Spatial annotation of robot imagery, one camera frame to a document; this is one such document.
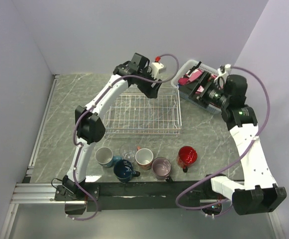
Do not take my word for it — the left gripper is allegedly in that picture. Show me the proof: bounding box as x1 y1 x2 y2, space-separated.
136 67 162 99

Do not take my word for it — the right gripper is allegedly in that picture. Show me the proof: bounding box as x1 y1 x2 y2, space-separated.
178 71 230 109

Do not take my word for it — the red mug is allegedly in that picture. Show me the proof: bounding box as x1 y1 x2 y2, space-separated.
177 146 198 173

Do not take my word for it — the salmon pink mug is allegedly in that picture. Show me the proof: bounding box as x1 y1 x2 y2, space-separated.
135 146 154 170

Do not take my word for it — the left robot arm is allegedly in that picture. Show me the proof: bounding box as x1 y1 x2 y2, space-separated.
62 53 164 200

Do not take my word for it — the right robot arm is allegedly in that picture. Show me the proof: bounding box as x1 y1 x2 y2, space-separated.
176 73 287 215

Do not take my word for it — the pink camouflage cloth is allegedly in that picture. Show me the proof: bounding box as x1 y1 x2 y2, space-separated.
178 69 208 86

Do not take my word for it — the white plastic basket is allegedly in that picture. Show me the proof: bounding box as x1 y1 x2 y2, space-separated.
171 59 221 115

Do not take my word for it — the small clear glass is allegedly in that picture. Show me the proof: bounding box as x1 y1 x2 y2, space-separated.
119 143 137 163

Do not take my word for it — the mauve purple mug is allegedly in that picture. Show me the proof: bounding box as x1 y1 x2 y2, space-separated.
151 157 173 183

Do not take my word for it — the light blue mug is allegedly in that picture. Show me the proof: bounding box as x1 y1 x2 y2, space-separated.
95 147 122 168

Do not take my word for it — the dark blue mug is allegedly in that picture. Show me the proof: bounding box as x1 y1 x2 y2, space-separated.
113 159 141 183

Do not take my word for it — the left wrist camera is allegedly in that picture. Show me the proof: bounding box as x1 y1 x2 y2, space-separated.
149 56 166 79

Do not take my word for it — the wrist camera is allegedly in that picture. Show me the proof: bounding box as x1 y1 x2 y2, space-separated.
214 64 231 89
149 56 166 79

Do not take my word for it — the white wire dish rack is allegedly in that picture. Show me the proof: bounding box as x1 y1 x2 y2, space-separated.
103 87 182 135

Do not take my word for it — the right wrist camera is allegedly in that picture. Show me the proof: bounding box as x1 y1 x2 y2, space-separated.
214 64 231 89

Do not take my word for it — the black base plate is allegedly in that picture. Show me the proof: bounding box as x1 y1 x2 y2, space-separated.
54 181 224 215

